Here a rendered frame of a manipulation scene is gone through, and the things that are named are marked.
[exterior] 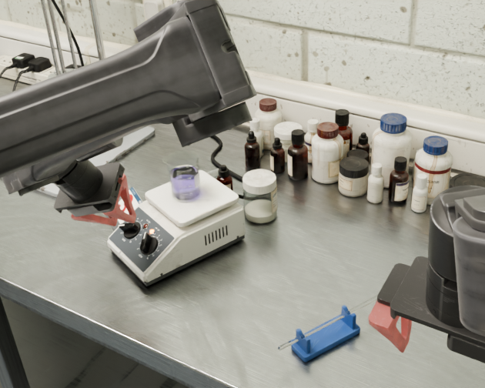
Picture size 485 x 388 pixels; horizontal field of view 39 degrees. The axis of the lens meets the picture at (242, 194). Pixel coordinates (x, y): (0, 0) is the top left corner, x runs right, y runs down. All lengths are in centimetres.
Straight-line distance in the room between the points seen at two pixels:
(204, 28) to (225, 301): 64
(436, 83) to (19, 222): 81
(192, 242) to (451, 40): 59
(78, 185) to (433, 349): 54
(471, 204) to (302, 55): 101
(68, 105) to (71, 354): 157
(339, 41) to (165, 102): 94
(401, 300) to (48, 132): 32
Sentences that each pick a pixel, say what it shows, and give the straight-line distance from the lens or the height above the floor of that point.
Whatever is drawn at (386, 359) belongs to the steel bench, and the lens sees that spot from 98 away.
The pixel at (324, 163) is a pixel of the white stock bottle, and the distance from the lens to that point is 129.
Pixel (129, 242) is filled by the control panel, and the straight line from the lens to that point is 113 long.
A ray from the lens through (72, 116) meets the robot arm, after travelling 45.
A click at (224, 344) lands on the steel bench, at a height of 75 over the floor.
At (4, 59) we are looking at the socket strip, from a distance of 196.
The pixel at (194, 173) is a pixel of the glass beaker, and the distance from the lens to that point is 110.
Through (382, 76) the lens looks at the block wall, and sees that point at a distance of 137.
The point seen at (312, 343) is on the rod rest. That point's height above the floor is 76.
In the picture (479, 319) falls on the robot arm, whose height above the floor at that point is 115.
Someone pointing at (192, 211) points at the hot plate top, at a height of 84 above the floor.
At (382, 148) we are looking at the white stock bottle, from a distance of 127.
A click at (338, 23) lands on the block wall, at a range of 137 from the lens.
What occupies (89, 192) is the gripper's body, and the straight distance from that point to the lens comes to 97.
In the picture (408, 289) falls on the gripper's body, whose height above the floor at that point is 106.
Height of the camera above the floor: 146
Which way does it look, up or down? 33 degrees down
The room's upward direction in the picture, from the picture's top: 4 degrees counter-clockwise
